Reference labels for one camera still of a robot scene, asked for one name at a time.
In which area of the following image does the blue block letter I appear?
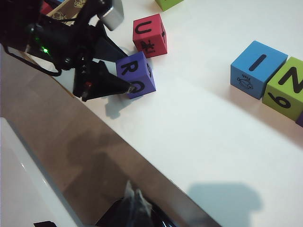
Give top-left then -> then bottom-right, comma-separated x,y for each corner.
230,40 -> 289,100

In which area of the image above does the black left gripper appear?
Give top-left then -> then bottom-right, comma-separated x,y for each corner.
29,0 -> 135,102

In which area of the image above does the red block letter U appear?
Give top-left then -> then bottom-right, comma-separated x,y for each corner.
132,13 -> 168,59

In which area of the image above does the plain red block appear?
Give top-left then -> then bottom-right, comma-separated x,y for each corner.
40,1 -> 54,15

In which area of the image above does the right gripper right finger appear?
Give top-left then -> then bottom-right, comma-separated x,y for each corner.
136,189 -> 178,227

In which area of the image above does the green block letter N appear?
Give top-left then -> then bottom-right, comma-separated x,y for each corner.
262,56 -> 303,122

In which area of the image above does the yellow wooden box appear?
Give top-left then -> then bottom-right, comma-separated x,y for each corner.
46,0 -> 90,26

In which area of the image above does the purple block letter R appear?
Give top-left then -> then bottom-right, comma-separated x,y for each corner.
115,51 -> 156,100

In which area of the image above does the green block letter T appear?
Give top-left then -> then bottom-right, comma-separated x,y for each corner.
155,0 -> 184,12

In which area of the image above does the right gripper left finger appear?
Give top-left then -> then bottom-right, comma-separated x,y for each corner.
94,181 -> 138,227

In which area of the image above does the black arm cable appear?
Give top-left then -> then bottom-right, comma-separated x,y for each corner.
3,44 -> 63,78

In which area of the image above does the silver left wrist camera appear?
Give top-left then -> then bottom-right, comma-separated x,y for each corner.
97,0 -> 125,31

